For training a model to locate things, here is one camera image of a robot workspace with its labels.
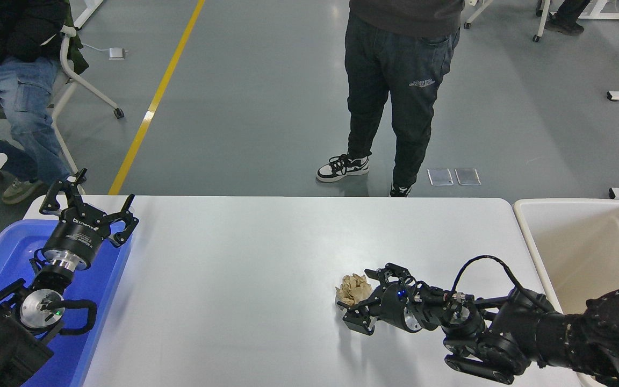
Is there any tan paper ball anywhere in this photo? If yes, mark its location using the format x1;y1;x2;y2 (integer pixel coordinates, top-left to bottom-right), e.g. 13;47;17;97
335;273;375;310

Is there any dark green jacket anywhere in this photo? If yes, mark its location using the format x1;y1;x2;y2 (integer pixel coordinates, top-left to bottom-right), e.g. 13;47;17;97
62;0;91;76

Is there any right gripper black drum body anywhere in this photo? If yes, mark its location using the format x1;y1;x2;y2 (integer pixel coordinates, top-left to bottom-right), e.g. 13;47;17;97
379;283;421;332

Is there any grey chair with white frame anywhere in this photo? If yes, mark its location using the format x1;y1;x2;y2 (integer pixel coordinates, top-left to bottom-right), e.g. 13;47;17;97
0;21;126;178

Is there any large pale plastic bin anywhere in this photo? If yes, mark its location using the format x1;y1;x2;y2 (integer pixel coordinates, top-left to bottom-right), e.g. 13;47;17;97
513;198;619;387

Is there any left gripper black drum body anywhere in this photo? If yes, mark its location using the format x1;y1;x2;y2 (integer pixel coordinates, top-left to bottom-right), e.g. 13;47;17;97
42;208;111;267

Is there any yellow floor tape line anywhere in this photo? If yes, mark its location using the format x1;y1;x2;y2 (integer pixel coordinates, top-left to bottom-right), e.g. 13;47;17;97
108;0;206;195

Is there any white desk frame with casters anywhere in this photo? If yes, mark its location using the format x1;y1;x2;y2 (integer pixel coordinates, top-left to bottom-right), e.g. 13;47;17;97
532;0;619;42

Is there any blue plastic tray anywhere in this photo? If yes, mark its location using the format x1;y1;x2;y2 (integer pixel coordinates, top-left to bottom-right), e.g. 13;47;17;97
0;219;134;387

